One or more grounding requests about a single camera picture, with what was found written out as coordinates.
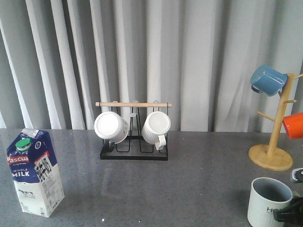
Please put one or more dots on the white smooth mug on rack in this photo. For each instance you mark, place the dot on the white smooth mug on rack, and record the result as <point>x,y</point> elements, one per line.
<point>111,126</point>

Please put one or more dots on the black wire mug rack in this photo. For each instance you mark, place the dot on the black wire mug rack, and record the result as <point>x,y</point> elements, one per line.
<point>134,147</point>

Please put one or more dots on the wooden mug tree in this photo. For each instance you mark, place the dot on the wooden mug tree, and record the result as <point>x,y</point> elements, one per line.
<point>270,156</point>

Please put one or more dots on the blue white milk carton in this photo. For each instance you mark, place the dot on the blue white milk carton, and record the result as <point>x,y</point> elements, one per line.
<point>35,172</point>

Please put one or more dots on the blue mug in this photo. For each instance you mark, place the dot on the blue mug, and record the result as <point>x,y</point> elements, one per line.
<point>267,80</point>

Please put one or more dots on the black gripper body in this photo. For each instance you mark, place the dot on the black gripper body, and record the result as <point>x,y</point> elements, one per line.
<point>292,214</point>

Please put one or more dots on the grey white curtain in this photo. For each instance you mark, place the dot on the grey white curtain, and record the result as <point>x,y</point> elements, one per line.
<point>59,57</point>

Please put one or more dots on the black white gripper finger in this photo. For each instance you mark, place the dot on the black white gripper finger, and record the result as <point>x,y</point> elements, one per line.
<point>297,175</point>

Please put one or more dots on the white HOME mug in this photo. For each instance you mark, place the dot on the white HOME mug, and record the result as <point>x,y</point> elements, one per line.
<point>266,195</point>

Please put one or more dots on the white ribbed mug on rack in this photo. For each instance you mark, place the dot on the white ribbed mug on rack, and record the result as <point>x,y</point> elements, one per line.
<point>156,125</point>

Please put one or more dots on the orange mug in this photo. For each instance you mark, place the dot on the orange mug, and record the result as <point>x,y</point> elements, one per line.
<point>293,125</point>

